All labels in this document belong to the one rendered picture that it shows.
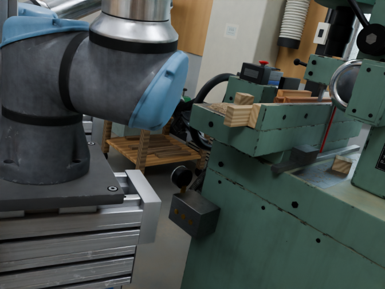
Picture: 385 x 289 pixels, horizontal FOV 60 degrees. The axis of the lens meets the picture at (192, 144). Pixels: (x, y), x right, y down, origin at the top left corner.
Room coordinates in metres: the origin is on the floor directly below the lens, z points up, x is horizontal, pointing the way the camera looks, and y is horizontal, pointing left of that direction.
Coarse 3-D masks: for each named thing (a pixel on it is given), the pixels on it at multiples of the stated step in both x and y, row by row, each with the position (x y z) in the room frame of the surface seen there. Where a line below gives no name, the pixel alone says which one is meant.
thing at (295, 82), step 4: (280, 80) 0.96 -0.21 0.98; (284, 80) 0.95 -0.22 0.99; (288, 80) 0.97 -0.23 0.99; (292, 80) 0.98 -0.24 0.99; (296, 80) 1.00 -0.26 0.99; (300, 80) 1.01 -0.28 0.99; (272, 84) 1.02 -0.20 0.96; (280, 84) 0.96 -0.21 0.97; (284, 84) 0.95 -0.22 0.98; (288, 84) 0.97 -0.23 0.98; (292, 84) 0.99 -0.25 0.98; (296, 84) 1.00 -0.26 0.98; (276, 88) 1.00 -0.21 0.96; (280, 88) 0.95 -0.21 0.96; (284, 88) 0.96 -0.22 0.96; (288, 88) 0.97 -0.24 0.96; (292, 88) 0.99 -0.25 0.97; (296, 88) 1.01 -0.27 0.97; (276, 92) 1.00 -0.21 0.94
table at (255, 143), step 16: (192, 112) 0.82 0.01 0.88; (208, 112) 0.78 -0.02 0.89; (208, 128) 0.77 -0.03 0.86; (224, 128) 0.74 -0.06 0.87; (240, 128) 0.71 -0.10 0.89; (288, 128) 0.76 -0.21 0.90; (304, 128) 0.82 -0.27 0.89; (320, 128) 0.88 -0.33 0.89; (336, 128) 0.96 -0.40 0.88; (352, 128) 1.06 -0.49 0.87; (240, 144) 0.70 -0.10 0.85; (256, 144) 0.68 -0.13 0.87; (272, 144) 0.72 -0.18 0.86; (288, 144) 0.78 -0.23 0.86
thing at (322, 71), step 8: (312, 56) 0.95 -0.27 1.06; (320, 56) 0.93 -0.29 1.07; (312, 64) 0.94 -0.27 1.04; (320, 64) 0.93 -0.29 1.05; (328, 64) 0.91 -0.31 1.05; (336, 64) 0.90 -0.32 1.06; (312, 72) 0.93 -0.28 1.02; (320, 72) 0.92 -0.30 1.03; (328, 72) 0.91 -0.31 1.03; (312, 80) 0.93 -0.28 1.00; (320, 80) 0.92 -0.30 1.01; (328, 80) 0.90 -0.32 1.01; (320, 88) 0.94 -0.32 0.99
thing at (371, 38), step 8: (352, 0) 0.79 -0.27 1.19; (352, 8) 0.79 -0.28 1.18; (360, 16) 0.77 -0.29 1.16; (368, 24) 0.76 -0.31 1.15; (376, 24) 0.73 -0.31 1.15; (360, 32) 0.75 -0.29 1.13; (368, 32) 0.74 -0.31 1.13; (376, 32) 0.72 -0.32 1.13; (384, 32) 0.71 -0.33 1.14; (360, 40) 0.74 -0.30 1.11; (368, 40) 0.73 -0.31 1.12; (376, 40) 0.72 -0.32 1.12; (384, 40) 0.71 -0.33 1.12; (360, 48) 0.74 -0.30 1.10; (368, 48) 0.73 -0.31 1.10; (376, 48) 0.72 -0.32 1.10; (384, 48) 0.72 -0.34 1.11
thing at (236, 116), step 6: (228, 108) 0.67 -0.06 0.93; (234, 108) 0.66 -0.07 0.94; (240, 108) 0.67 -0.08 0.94; (246, 108) 0.69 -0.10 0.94; (228, 114) 0.67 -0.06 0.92; (234, 114) 0.66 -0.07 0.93; (240, 114) 0.68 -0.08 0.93; (246, 114) 0.69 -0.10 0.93; (228, 120) 0.67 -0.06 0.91; (234, 120) 0.67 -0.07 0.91; (240, 120) 0.68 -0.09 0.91; (246, 120) 0.70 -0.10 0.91; (234, 126) 0.67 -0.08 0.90
